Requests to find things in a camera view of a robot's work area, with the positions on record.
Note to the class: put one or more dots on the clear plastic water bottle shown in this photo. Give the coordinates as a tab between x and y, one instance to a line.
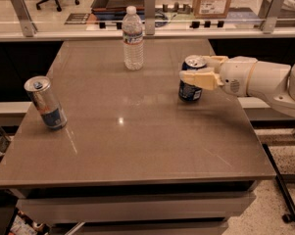
132	28

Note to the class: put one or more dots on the left metal glass bracket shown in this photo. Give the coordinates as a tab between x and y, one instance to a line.
27	25

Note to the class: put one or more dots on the right metal glass bracket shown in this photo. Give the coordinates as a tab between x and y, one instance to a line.
268	24

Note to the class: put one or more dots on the middle metal glass bracket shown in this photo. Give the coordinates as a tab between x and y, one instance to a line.
149	13

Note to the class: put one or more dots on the metal glass bracket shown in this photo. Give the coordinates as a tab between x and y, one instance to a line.
27	25
149	13
268	24

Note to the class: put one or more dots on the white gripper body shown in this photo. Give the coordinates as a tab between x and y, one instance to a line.
235	75

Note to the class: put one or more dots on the black floor bar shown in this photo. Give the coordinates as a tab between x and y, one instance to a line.
289	217

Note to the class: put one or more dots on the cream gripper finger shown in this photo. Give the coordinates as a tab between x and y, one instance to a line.
215	62
204	78

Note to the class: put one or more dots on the blue pepsi can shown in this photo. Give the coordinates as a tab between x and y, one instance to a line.
191	93

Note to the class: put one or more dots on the cardboard box with label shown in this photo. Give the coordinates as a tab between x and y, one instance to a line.
210	9

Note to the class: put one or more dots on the grey table drawer unit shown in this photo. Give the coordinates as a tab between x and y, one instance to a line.
140	209

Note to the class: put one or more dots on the silver redbull can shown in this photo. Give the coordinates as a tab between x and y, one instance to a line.
40	92

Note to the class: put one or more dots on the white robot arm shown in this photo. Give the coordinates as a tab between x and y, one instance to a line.
273	83

